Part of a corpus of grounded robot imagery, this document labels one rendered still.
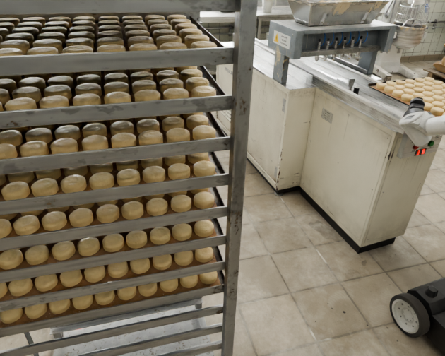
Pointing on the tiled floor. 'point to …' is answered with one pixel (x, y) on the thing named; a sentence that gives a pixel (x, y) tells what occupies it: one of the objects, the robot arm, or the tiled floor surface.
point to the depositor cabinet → (275, 121)
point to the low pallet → (442, 76)
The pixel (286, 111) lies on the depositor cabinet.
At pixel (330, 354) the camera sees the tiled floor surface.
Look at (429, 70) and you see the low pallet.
